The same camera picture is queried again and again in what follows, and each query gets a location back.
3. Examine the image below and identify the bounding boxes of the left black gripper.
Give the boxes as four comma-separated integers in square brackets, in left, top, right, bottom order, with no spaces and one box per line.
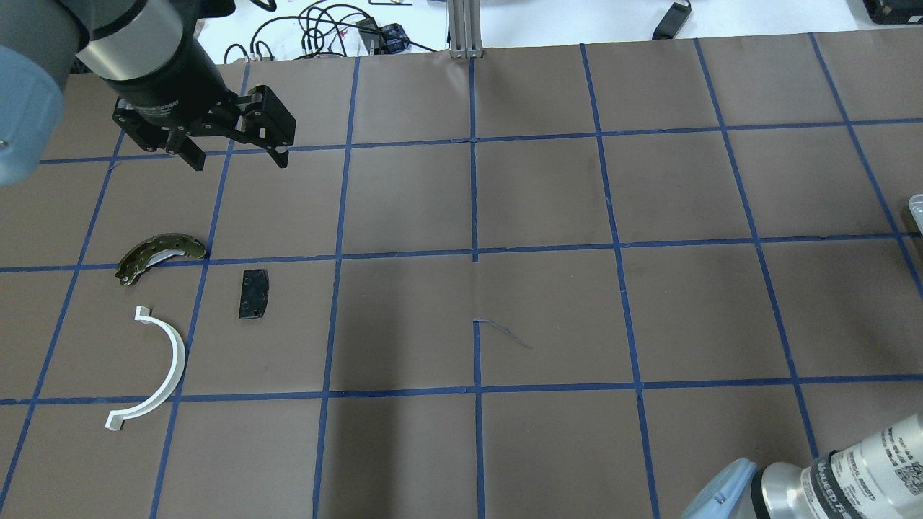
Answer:
[112,36,296,172]

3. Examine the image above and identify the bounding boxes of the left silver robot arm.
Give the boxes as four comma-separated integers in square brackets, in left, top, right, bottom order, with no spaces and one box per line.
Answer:
[1,1,296,186]

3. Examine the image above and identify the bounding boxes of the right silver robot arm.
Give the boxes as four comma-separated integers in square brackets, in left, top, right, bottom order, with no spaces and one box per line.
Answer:
[682,413,922,518]

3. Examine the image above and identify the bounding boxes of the clear plastic tray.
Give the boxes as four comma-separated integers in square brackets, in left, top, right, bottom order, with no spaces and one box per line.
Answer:
[907,193,923,234]

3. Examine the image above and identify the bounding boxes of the green metal brake shoe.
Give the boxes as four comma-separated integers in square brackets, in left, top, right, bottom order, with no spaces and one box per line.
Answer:
[113,233,208,286]

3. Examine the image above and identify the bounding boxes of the black brake pad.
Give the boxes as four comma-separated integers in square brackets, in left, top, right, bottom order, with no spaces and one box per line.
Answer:
[238,269,270,321]

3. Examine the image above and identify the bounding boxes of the black power adapter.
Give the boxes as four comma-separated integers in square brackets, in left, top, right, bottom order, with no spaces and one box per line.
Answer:
[650,1,692,40]

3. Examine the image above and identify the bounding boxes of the black tangled table cables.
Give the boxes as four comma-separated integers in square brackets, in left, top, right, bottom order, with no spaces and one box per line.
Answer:
[224,0,437,64]

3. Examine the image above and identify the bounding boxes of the aluminium frame post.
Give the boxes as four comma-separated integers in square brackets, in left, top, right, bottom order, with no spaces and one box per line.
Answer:
[446,0,482,59]

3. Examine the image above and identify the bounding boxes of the white curved plastic bracket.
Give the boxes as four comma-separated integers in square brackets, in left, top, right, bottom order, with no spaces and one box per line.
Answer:
[103,305,187,433]

